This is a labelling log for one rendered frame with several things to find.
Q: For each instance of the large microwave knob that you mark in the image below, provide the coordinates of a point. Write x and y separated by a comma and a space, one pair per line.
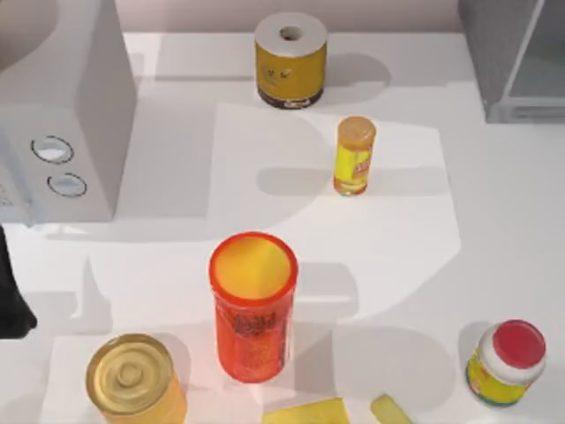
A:
51, 148

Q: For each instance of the red lidded yellow jar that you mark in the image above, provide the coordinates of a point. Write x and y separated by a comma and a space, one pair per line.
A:
507, 366

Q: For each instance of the pale yellow stick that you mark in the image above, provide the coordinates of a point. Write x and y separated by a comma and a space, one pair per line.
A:
388, 411

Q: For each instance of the small yellow bottle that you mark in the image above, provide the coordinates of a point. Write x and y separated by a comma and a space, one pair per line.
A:
354, 159

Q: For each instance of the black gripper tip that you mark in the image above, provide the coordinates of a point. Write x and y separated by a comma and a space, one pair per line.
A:
11, 300

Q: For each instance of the orange cup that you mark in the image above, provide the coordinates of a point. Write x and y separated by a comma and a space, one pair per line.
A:
252, 318

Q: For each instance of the flat yellow square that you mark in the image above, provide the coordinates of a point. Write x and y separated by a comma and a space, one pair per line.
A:
306, 411

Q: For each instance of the grey cabinet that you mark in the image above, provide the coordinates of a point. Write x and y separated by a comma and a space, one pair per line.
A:
521, 62

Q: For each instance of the yellow tin can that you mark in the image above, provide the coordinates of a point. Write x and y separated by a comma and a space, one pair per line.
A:
132, 380

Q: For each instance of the small microwave knob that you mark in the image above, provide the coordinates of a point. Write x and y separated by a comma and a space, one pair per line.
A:
66, 184

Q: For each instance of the pale microwave oven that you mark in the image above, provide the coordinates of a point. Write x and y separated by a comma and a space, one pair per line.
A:
84, 110

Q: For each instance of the yellow wrapped paper roll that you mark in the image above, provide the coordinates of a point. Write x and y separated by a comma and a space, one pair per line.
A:
290, 66

